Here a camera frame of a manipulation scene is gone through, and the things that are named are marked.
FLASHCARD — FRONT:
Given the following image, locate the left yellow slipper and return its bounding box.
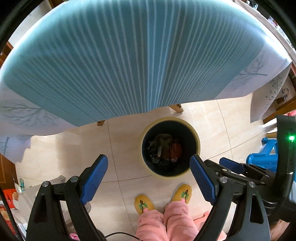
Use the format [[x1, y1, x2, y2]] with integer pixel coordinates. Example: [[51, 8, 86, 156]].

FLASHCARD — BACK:
[[134, 194, 155, 215]]

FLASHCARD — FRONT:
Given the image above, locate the blue plastic stool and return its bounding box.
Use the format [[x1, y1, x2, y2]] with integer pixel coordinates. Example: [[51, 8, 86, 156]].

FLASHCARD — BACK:
[[246, 137, 278, 172]]

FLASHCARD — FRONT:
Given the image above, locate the right yellow slipper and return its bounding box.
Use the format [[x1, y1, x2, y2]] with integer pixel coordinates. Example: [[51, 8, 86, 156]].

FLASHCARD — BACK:
[[171, 183, 192, 204]]

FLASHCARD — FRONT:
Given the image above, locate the white teal leaf tablecloth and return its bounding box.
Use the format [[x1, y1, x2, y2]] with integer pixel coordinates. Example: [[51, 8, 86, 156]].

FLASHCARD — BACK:
[[1, 1, 292, 163]]

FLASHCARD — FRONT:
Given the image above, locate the yellow round trash bin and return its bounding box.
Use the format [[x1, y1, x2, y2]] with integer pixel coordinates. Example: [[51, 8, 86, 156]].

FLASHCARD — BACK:
[[139, 117, 201, 178]]

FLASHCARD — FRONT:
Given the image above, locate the yellow slipper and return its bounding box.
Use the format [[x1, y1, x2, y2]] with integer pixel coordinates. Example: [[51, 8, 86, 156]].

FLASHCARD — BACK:
[[171, 183, 192, 204], [134, 194, 155, 215]]

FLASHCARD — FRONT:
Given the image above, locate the brown paper cup carrier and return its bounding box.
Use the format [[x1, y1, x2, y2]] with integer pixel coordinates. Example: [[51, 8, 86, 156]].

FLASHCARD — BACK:
[[155, 133, 173, 159]]

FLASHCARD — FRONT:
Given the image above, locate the pink pants leg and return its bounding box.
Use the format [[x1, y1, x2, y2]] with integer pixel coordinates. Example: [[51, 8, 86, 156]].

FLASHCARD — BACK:
[[163, 201, 208, 240], [135, 210, 169, 240]]

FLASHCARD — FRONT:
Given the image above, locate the pink pants left leg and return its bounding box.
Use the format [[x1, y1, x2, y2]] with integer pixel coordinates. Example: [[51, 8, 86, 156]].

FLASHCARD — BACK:
[[135, 210, 169, 240]]

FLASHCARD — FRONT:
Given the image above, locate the pink pants right leg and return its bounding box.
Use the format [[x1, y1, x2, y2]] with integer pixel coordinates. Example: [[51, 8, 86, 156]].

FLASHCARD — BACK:
[[163, 201, 208, 240]]

